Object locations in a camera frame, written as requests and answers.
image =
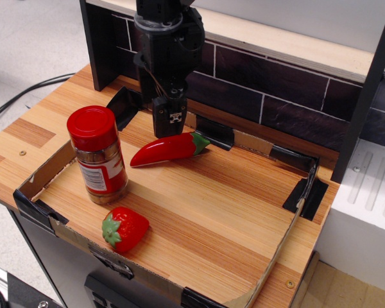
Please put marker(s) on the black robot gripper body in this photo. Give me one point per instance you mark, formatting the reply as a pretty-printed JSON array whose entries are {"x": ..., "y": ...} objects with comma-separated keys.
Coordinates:
[{"x": 170, "y": 51}]

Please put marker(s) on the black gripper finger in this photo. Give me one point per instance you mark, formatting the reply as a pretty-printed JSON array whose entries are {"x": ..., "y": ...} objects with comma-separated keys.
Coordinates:
[{"x": 169, "y": 116}]

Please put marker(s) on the red-capped spice bottle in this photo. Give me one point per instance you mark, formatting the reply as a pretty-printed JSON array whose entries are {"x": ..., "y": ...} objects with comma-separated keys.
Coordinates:
[{"x": 95, "y": 140}]

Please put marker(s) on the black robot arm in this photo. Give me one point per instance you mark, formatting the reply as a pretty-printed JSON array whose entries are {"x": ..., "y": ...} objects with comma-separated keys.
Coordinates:
[{"x": 163, "y": 11}]

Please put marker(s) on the cardboard fence with black tape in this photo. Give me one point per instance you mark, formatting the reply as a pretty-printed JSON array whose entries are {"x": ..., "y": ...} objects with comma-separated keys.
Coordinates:
[{"x": 227, "y": 228}]

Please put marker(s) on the red toy chili pepper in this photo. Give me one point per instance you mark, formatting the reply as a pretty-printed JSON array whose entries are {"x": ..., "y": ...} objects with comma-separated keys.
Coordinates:
[{"x": 185, "y": 145}]

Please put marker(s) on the red toy strawberry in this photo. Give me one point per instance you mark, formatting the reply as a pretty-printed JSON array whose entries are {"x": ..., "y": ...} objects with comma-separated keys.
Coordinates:
[{"x": 123, "y": 228}]

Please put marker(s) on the black device below table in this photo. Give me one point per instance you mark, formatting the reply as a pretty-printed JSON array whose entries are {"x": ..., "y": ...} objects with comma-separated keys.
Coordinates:
[{"x": 109, "y": 293}]

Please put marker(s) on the white ridged side counter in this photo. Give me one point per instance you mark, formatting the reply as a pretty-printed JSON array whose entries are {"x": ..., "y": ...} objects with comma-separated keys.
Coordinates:
[{"x": 353, "y": 237}]

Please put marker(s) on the black equipment at bottom-left corner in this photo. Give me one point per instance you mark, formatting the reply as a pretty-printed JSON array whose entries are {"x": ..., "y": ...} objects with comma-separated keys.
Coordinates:
[{"x": 16, "y": 293}]

